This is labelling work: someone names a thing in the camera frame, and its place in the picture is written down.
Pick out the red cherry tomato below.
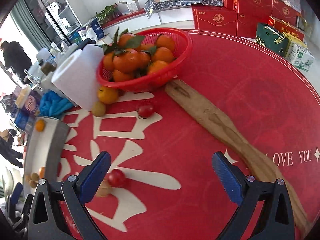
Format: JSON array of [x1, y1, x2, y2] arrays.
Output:
[[107, 169, 126, 187], [137, 104, 155, 119]]

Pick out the small yellow orange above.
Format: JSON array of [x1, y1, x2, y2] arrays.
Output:
[[35, 119, 46, 132]]

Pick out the large orange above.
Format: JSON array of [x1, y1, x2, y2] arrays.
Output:
[[38, 167, 46, 179]]

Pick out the cracked walnut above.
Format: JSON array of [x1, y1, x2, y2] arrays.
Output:
[[95, 179, 112, 197]]

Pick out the grey white tray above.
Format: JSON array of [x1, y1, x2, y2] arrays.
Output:
[[24, 116, 70, 182]]

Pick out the blue snack package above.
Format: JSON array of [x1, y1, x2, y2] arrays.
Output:
[[14, 110, 35, 134]]

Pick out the red round table mat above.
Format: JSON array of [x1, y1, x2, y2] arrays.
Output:
[[57, 31, 319, 239]]

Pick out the blue rubber gloves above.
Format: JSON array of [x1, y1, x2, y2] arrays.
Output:
[[39, 90, 73, 119]]

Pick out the purple instant cup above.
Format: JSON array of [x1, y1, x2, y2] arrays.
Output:
[[15, 86, 41, 116]]

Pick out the long wooden board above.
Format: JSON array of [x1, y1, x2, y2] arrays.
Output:
[[164, 79, 312, 238]]

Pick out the green brown fruit by roll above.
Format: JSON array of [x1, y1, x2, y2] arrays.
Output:
[[91, 101, 106, 117]]

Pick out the orange beside basket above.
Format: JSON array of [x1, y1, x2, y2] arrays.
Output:
[[98, 86, 119, 105]]

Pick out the white paper towel roll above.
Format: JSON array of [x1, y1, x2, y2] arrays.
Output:
[[52, 44, 104, 111]]

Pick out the white green milk box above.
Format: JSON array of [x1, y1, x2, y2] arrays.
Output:
[[285, 42, 315, 72]]

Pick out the person in black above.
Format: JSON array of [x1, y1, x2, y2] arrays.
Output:
[[1, 41, 32, 83]]

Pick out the green milk carton box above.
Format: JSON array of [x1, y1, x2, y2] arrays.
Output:
[[255, 23, 289, 57]]

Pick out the red plastic fruit basket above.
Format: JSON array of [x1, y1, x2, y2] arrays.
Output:
[[96, 28, 193, 92]]

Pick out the red gift box stack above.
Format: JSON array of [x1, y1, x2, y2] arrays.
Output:
[[192, 0, 300, 38]]

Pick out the potted green plant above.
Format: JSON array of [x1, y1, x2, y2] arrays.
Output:
[[95, 4, 119, 23]]

